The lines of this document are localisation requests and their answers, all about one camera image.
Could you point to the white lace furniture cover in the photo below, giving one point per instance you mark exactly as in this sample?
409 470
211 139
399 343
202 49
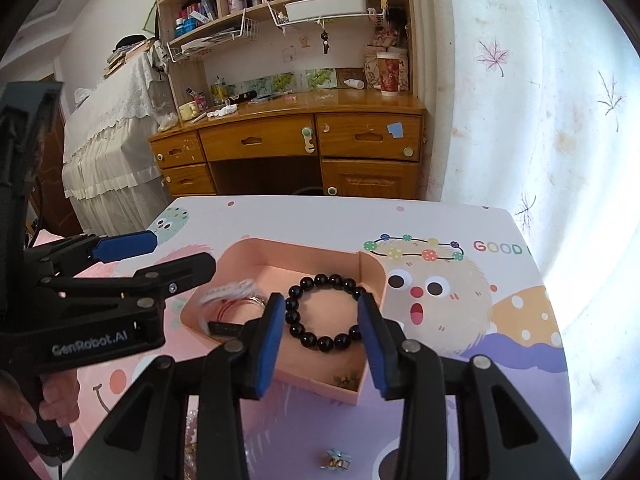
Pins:
110 150

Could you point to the black hair clip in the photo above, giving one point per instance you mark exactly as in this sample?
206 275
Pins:
225 330

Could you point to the black flashlight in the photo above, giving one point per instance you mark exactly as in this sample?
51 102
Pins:
246 95

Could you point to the thin pink bangles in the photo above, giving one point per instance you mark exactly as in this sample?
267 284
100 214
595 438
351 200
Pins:
240 305

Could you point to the person's left hand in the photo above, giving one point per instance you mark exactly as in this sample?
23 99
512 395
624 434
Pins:
52 402

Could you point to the red patterned paper cup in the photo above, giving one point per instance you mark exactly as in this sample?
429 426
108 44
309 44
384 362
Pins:
392 75

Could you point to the cartoon-print folding table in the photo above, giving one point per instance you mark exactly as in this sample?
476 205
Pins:
500 280

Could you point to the pink jewelry tray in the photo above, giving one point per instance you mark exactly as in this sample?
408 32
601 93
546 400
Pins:
270 260

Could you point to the white floral curtain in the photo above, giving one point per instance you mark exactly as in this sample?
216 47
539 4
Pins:
525 85

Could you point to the stack of books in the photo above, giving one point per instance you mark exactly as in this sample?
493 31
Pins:
122 60

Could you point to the glass jar with pens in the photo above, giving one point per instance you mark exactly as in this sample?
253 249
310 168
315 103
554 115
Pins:
220 92

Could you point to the black hat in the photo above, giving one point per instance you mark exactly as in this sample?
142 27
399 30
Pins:
131 42

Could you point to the wooden desk with bookshelf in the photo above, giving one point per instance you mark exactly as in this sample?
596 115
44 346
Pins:
260 142

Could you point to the beige printed bag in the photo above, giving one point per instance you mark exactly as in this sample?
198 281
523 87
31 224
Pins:
372 67

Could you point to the white crumpled tissue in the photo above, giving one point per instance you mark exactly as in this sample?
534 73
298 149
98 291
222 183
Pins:
222 111

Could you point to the small white bottle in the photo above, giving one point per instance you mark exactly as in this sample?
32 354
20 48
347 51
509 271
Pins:
354 83

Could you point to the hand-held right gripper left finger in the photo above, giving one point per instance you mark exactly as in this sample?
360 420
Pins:
266 350

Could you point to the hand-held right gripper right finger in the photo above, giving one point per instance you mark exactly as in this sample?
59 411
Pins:
372 350

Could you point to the yellow mug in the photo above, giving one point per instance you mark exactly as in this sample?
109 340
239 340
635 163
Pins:
188 111

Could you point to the blue bottles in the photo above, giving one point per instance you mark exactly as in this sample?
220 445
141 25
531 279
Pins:
186 27

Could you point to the small silver hair clip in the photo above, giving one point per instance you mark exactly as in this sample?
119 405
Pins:
335 460

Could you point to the small gold earrings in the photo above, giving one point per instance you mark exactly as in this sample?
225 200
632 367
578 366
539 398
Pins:
346 379

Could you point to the clear plastic bag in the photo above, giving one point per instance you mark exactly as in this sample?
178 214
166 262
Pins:
167 120

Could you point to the white storage box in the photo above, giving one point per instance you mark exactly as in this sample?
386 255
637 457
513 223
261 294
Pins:
325 7

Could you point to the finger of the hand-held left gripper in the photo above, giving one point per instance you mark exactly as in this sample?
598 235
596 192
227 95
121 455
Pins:
175 272
125 247

